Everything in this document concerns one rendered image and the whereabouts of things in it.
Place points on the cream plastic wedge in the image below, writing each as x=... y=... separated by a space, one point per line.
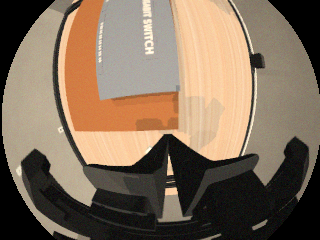
x=148 y=149

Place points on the brown wooden stand with white legs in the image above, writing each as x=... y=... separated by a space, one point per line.
x=145 y=112

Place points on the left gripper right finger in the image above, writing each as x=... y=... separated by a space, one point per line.
x=194 y=172

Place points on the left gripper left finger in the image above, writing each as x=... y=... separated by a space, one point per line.
x=147 y=177

